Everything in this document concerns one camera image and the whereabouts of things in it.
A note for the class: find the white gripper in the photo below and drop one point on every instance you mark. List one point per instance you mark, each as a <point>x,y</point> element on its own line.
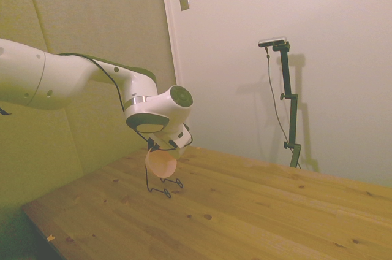
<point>181,143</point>

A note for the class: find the pink plastic bowl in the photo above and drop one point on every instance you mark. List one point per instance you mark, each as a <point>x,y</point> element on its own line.
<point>162,165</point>

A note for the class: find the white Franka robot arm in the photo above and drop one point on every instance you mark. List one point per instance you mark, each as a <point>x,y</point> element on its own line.
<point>61,79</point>

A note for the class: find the dark jointed camera stand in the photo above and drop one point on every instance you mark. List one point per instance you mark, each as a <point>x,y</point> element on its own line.
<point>293,119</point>

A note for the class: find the grey stereo camera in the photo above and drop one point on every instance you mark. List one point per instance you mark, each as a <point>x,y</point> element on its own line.
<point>272,41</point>

